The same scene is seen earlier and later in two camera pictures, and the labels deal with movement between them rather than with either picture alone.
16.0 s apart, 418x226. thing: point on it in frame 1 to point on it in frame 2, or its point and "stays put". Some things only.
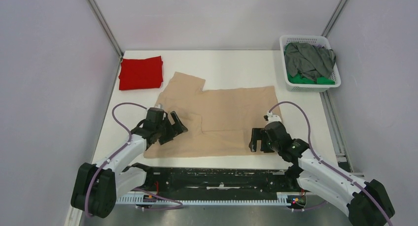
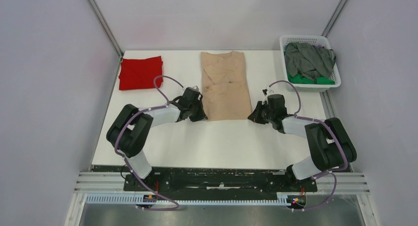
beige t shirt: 220,123 to 225,90
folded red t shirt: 140,74 stays put
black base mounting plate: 200,182 stays put
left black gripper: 174,130 to 201,116
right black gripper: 257,134 to 255,117
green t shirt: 298,79 stays put
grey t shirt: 310,62 stays put
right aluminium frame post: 336,13 stays put
